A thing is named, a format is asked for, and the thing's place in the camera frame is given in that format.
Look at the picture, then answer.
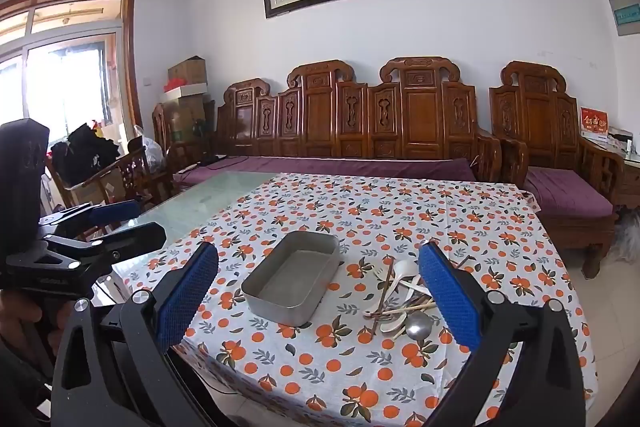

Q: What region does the wooden side table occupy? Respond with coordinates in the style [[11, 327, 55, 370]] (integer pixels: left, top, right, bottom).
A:
[[580, 134, 640, 208]]

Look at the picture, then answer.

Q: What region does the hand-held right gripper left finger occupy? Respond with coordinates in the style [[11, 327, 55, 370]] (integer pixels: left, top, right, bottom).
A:
[[52, 241, 236, 427]]

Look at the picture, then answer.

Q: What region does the pale bamboo chopstick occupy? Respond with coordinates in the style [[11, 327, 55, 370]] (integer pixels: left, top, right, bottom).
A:
[[364, 299, 437, 318]]

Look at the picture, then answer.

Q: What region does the large brown cardboard box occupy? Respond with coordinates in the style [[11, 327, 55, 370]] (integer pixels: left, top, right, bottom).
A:
[[162, 94, 216, 142]]

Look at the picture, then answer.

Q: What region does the white box with red content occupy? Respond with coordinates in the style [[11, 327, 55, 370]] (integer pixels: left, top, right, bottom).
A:
[[160, 79, 208, 100]]

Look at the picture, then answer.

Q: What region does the wooden chair with clothes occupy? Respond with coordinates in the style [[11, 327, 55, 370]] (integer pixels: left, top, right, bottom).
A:
[[47, 146, 173, 233]]

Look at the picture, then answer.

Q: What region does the large round metal spoon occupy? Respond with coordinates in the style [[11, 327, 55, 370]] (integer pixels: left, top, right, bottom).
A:
[[405, 311, 434, 341]]

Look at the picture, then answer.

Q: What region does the rectangular metal tray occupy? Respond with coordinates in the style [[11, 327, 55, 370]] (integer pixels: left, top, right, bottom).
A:
[[241, 230, 340, 329]]

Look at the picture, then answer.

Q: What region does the person's left hand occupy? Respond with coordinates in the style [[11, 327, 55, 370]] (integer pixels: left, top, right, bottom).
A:
[[0, 289, 71, 353]]

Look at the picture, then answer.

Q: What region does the wooden corner chair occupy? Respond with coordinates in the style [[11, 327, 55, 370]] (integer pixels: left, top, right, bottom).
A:
[[152, 102, 221, 168]]

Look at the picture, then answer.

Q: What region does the white fork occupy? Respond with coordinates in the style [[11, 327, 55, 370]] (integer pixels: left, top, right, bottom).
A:
[[374, 263, 396, 308]]

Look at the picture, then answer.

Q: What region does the carved wooden armchair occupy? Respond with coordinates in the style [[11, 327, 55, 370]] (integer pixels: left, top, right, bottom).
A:
[[489, 61, 621, 280]]

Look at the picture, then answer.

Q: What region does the white plastic bag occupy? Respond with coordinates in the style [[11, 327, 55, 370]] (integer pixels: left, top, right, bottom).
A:
[[131, 125, 166, 172]]

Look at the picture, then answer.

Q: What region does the red desk calendar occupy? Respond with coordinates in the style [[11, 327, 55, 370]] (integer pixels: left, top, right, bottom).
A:
[[580, 107, 610, 138]]

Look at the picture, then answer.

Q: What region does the wood framed window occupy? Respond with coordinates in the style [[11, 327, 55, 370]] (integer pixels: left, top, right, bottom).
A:
[[0, 0, 143, 148]]

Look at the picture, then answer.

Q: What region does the carved wooden sofa bench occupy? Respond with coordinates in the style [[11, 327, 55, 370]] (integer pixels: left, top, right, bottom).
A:
[[215, 56, 502, 182]]

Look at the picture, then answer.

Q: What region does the orange fruit print tablecloth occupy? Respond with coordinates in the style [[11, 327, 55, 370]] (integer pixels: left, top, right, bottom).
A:
[[112, 172, 600, 427]]

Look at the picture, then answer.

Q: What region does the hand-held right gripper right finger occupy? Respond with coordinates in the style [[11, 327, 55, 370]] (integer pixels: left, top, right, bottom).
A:
[[417, 241, 588, 427]]

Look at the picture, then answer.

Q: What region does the wall electrical panel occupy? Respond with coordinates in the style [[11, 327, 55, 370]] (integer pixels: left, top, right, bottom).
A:
[[609, 0, 640, 38]]

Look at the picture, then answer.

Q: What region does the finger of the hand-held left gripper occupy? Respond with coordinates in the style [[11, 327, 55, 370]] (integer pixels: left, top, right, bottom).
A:
[[40, 200, 145, 239], [44, 222, 167, 269]]

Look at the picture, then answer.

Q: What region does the clear plastic bag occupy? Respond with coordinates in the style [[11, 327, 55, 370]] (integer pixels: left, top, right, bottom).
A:
[[612, 207, 640, 263]]

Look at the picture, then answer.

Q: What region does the black clothes pile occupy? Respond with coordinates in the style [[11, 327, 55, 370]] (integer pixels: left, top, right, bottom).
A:
[[50, 122, 121, 185]]

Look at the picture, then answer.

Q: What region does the short purple seat cushion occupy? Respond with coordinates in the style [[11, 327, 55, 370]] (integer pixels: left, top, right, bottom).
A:
[[522, 168, 615, 220]]

